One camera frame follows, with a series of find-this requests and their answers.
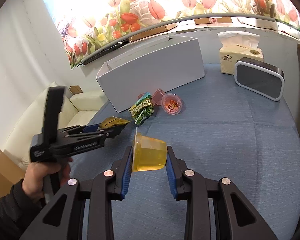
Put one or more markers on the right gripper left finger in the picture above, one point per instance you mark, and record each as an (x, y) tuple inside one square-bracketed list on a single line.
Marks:
[(86, 205)]

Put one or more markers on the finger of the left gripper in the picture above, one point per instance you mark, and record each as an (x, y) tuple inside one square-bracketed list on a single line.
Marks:
[(99, 136), (80, 129)]

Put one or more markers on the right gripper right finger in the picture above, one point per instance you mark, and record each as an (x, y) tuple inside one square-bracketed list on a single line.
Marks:
[(214, 202)]

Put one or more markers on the olive gold snack packet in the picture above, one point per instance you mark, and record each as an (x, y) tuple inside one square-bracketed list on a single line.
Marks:
[(113, 121)]

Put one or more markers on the orange jelly cup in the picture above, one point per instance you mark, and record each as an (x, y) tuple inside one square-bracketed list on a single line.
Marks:
[(149, 154)]

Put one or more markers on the black sleeve forearm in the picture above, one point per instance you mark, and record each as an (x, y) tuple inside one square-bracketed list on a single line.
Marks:
[(17, 211)]

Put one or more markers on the person's left hand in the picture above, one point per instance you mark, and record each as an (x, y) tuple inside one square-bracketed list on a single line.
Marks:
[(33, 181)]

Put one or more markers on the white leather sofa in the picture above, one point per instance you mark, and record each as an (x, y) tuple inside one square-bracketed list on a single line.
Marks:
[(77, 109)]

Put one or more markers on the green white snack packet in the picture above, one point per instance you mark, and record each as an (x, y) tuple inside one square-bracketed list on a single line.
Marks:
[(142, 109)]

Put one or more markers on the brown cardboard box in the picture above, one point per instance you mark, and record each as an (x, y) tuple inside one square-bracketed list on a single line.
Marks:
[(10, 174)]

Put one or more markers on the red pink jelly cup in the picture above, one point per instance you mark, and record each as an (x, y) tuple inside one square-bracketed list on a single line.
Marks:
[(171, 104)]

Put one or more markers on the blue table cloth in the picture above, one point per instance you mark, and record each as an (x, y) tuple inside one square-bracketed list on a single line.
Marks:
[(223, 131)]

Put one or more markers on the white storage box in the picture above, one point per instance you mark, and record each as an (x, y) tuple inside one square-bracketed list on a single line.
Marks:
[(166, 63)]

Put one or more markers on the tulip print roller blind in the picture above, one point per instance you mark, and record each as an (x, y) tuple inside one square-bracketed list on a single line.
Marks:
[(87, 25)]

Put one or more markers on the black white digital clock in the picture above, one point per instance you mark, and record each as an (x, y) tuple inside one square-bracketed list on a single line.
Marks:
[(260, 77)]

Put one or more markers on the tissue pack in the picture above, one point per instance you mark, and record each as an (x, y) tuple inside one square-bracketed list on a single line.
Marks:
[(235, 46)]

